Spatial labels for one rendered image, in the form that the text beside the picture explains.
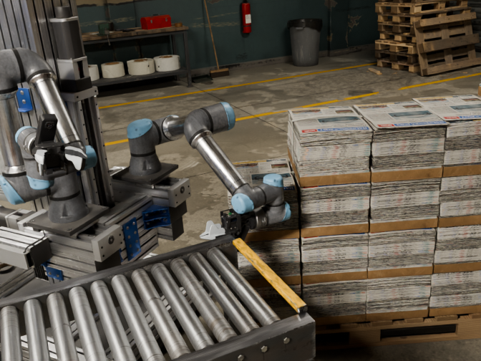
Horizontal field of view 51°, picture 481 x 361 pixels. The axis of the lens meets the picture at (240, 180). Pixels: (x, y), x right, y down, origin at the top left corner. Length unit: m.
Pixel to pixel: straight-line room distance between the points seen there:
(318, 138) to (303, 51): 7.13
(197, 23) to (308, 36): 1.89
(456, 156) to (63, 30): 1.60
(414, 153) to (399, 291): 0.65
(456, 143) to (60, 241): 1.60
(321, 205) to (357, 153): 0.26
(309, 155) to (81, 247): 0.94
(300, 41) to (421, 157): 7.05
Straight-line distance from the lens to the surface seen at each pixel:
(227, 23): 9.05
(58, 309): 1.59
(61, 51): 2.15
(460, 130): 2.17
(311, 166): 2.05
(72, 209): 2.03
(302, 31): 9.02
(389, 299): 2.43
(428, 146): 2.15
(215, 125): 2.02
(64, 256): 2.13
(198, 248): 1.74
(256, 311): 1.46
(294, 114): 2.26
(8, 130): 1.91
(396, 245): 2.28
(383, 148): 2.09
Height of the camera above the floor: 1.67
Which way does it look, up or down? 23 degrees down
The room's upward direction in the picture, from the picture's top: 4 degrees counter-clockwise
